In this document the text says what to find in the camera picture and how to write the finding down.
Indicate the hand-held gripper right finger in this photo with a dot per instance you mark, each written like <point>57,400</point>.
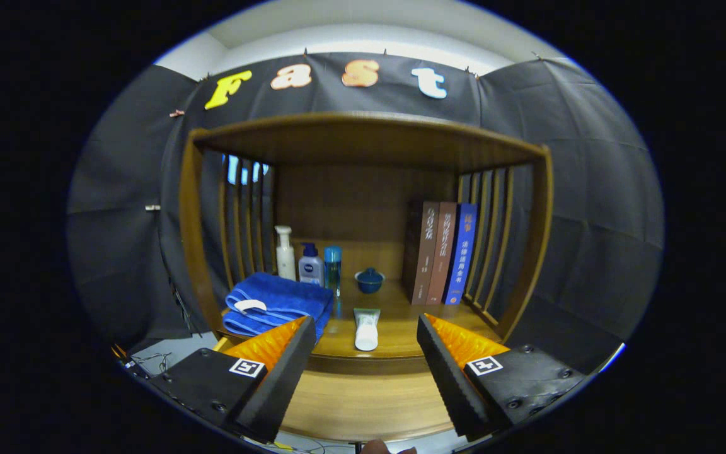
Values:
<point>450,381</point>

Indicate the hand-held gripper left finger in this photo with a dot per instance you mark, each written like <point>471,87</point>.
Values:
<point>282,381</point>

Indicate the wooden drawer with black knob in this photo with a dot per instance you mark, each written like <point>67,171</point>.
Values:
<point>369,403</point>

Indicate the white tube green end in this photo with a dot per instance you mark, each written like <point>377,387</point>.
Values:
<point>367,334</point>

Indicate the wooden countertop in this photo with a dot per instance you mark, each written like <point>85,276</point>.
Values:
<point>394,328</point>

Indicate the wooden cabinet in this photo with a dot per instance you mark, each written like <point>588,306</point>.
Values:
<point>350,208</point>

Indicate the blue folded towel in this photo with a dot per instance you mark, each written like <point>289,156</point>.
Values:
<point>287,296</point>

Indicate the white lotion bottle blue cap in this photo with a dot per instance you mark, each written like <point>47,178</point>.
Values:
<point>311,271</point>

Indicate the teal slim bottle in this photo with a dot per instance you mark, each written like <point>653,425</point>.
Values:
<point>333,271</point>

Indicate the white pump bottle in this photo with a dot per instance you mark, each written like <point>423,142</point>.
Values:
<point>285,258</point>

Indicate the blue lidded teacup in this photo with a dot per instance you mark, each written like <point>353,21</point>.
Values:
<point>370,282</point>

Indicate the reddish brown book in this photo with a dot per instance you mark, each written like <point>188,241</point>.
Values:
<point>443,252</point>

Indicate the blue book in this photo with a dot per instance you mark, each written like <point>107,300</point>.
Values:
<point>462,252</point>

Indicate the dark brown book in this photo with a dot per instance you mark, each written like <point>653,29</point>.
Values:
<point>423,252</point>

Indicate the white flat panel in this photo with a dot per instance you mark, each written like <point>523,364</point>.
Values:
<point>612,356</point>

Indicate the black backdrop cloth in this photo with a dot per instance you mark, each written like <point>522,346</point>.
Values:
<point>590,208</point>

